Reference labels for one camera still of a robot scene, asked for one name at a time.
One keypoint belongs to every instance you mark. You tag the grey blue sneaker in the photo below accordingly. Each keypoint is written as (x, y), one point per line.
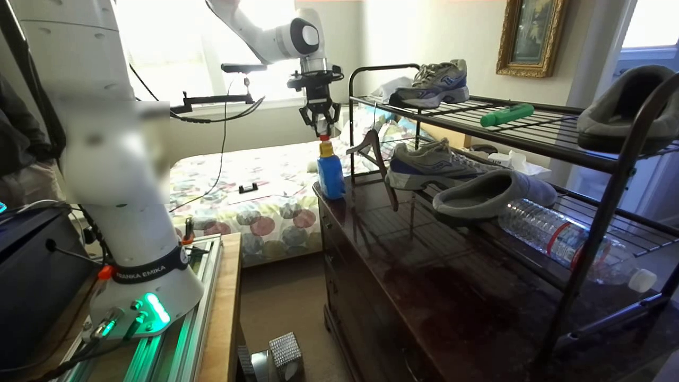
(436, 84)
(430, 165)

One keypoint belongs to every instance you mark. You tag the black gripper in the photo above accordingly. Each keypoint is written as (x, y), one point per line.
(319, 103)

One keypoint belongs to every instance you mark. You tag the grey blue sneaker top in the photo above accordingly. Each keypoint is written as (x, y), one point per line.
(436, 84)

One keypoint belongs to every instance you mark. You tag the black metal shoe rack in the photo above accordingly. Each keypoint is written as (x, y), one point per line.
(538, 176)

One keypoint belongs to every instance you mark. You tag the aluminium rail frame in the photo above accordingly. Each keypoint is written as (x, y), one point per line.
(142, 341)

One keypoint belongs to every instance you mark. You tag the grey ribbed box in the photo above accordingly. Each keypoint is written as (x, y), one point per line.
(286, 358)

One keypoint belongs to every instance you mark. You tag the gold framed picture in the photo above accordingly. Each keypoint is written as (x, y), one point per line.
(530, 36)

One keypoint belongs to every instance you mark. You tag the dark wooden dresser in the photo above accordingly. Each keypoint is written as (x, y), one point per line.
(411, 298)

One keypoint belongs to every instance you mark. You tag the white cloth on rack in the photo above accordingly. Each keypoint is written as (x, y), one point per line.
(390, 93)

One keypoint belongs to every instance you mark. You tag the floral bed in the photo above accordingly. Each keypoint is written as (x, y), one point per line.
(266, 197)

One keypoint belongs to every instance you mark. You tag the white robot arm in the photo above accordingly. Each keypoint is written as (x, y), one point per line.
(78, 78)

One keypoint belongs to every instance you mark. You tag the grey blue sneaker lower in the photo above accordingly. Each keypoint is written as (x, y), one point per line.
(430, 165)

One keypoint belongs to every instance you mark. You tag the brown wooden hanger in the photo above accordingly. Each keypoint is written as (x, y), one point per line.
(370, 149)

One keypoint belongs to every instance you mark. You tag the grey slipper lower shelf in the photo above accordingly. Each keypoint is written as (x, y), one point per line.
(489, 193)

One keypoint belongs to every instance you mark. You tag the grey slipper top shelf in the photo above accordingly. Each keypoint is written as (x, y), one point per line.
(607, 122)

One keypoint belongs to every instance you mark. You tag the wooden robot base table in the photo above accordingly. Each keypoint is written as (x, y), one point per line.
(219, 352)

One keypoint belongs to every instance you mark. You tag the grey slipper shelf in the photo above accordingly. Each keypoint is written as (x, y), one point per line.
(489, 193)
(607, 122)

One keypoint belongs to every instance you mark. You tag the clear plastic water bottle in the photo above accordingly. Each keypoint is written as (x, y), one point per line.
(562, 238)

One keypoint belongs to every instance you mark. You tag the green toy on rack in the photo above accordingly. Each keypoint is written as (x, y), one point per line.
(506, 115)

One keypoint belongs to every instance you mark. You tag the blue spray bottle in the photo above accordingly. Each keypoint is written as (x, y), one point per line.
(329, 171)

